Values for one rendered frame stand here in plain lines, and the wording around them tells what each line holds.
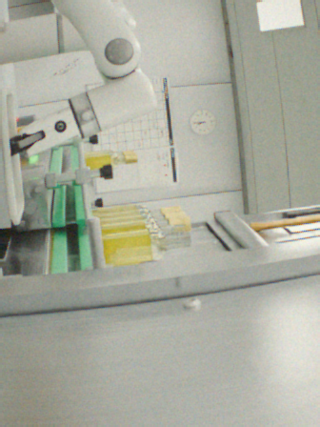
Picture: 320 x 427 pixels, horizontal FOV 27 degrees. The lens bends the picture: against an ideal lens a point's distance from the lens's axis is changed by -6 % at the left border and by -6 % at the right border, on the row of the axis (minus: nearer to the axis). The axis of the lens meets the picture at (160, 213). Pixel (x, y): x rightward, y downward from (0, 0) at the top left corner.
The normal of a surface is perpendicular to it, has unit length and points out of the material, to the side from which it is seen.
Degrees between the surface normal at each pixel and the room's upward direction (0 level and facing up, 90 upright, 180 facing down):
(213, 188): 90
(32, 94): 90
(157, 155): 90
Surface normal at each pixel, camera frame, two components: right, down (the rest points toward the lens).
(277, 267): 0.13, 0.18
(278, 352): -0.09, -0.97
